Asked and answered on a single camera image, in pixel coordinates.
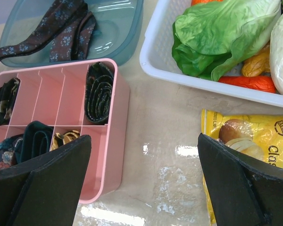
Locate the teal translucent plastic lid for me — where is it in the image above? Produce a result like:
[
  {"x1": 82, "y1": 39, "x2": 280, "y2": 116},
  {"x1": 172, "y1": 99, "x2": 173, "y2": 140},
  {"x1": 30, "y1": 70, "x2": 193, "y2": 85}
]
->
[{"x1": 0, "y1": 0, "x2": 144, "y2": 65}]

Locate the pink divided organizer box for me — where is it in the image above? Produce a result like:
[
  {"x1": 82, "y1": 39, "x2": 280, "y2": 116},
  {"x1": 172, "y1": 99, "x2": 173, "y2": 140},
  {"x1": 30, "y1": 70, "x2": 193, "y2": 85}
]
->
[{"x1": 0, "y1": 58, "x2": 130, "y2": 204}]

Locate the dark green rolled tie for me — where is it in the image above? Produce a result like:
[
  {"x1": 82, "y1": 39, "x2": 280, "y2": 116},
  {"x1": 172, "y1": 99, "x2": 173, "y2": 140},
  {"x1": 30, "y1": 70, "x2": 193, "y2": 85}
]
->
[{"x1": 14, "y1": 121, "x2": 53, "y2": 163}]

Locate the yellow toy vegetable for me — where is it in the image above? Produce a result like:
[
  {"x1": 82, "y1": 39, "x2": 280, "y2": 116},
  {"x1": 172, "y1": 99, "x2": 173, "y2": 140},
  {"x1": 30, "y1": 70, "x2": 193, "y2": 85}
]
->
[{"x1": 241, "y1": 42, "x2": 270, "y2": 77}]

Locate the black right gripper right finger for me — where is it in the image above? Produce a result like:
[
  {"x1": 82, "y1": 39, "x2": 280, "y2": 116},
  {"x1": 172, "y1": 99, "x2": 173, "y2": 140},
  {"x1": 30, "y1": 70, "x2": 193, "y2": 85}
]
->
[{"x1": 198, "y1": 134, "x2": 283, "y2": 226}]

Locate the orange toy pumpkin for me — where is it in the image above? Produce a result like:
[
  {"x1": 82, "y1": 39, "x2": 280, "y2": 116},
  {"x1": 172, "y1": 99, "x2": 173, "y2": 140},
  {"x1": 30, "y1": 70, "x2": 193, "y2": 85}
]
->
[{"x1": 191, "y1": 0, "x2": 222, "y2": 6}]

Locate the black gold patterned rolled tie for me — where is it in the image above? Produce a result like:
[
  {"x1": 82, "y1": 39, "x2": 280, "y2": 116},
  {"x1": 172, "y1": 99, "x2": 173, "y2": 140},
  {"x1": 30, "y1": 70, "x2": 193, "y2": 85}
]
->
[{"x1": 0, "y1": 78, "x2": 20, "y2": 126}]

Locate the orange toy carrot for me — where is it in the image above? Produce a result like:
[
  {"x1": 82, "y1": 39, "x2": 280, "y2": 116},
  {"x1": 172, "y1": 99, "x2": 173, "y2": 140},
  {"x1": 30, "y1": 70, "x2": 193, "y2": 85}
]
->
[{"x1": 219, "y1": 75, "x2": 276, "y2": 93}]

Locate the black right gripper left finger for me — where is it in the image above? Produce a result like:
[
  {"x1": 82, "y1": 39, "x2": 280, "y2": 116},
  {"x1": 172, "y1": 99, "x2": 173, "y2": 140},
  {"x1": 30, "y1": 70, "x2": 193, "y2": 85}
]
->
[{"x1": 0, "y1": 135, "x2": 92, "y2": 226}]

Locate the yellow chips bag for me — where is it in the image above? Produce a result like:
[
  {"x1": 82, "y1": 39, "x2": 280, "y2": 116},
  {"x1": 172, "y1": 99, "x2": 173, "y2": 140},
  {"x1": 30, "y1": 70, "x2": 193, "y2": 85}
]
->
[{"x1": 201, "y1": 110, "x2": 283, "y2": 226}]

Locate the navy orange floral rolled tie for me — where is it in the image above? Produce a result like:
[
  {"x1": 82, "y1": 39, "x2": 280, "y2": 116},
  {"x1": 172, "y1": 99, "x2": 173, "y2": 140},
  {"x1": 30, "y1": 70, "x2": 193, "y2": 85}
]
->
[{"x1": 0, "y1": 134, "x2": 23, "y2": 170}]

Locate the green toy lettuce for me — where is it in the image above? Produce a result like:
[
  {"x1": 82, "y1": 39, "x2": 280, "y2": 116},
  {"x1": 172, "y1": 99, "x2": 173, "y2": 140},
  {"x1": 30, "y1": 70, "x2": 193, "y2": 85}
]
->
[{"x1": 172, "y1": 0, "x2": 281, "y2": 81}]

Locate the white toy cabbage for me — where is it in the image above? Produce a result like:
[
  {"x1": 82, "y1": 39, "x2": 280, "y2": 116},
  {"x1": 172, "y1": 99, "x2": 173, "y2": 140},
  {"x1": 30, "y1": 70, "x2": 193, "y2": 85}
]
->
[{"x1": 269, "y1": 14, "x2": 283, "y2": 95}]

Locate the yellow patterned rolled tie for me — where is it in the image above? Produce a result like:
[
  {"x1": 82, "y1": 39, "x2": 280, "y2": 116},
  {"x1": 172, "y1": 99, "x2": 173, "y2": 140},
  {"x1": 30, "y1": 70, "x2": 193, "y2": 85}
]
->
[{"x1": 50, "y1": 130, "x2": 80, "y2": 151}]

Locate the white plastic basket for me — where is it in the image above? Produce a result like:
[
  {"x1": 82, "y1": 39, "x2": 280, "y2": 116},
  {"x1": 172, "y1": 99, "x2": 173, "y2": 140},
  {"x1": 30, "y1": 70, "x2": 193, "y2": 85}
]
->
[{"x1": 140, "y1": 0, "x2": 283, "y2": 107}]

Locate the dark dotted rolled tie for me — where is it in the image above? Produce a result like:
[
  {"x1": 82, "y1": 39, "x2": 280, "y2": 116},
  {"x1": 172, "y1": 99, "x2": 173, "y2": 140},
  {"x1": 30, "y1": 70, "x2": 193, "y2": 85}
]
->
[{"x1": 84, "y1": 62, "x2": 114, "y2": 125}]

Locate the maroon blue-flowered tie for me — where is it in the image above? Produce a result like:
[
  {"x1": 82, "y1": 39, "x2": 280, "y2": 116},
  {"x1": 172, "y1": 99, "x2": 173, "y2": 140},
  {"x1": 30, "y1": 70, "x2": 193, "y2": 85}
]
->
[{"x1": 0, "y1": 0, "x2": 96, "y2": 62}]

